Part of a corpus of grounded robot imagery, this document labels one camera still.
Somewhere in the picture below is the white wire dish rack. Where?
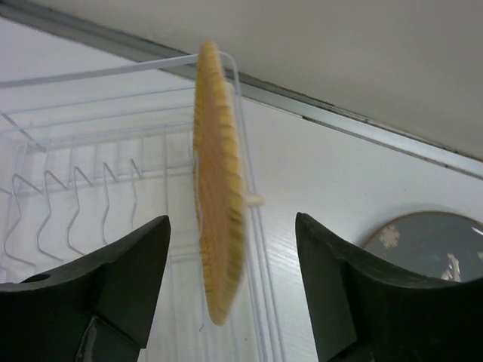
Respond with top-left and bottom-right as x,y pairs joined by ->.
1,53 -> 285,361

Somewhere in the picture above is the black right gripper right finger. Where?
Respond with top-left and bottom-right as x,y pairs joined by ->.
295,213 -> 482,361

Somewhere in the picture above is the grey plate deer pattern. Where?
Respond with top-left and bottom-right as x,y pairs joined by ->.
361,211 -> 482,282

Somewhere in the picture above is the orange woven square plate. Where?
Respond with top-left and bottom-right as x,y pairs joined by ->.
193,41 -> 245,326

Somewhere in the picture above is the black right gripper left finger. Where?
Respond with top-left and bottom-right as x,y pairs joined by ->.
1,216 -> 171,361

